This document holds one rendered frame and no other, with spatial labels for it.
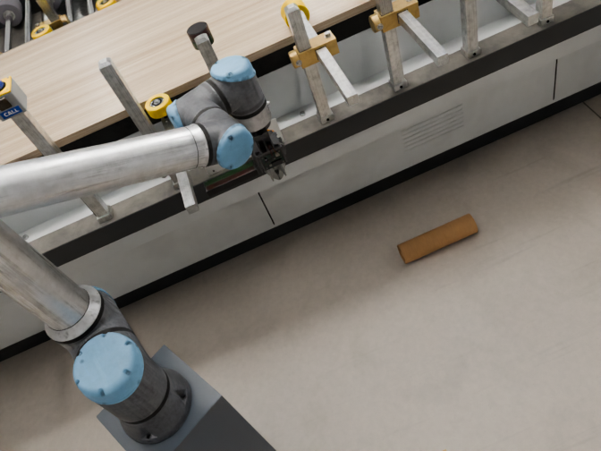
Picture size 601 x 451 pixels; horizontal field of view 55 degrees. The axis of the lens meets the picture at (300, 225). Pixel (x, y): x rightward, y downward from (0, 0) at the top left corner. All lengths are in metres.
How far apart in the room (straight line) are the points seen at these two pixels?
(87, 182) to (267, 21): 1.09
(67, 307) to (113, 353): 0.15
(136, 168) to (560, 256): 1.63
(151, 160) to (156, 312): 1.49
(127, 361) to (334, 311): 1.07
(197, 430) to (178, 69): 1.10
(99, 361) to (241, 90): 0.68
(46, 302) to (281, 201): 1.19
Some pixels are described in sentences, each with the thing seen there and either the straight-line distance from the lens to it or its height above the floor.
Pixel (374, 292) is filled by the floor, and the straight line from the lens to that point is 2.25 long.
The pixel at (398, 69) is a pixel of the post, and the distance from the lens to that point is 1.85.
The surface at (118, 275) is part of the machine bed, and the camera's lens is 2.44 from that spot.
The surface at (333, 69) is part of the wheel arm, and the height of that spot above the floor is 0.96.
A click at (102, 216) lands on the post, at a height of 0.72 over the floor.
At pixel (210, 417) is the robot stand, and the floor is 0.57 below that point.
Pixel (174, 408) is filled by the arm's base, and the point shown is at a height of 0.65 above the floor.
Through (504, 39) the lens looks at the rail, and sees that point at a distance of 2.02.
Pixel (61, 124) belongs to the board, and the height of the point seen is 0.90.
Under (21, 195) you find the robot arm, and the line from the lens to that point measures 1.07.
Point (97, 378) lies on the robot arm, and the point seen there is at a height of 0.87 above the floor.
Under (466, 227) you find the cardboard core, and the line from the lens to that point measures 2.29.
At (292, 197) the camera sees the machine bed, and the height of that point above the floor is 0.22.
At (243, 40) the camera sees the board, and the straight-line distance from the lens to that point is 1.96.
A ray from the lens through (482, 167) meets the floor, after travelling 2.57.
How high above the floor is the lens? 1.90
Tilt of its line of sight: 49 degrees down
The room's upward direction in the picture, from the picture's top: 24 degrees counter-clockwise
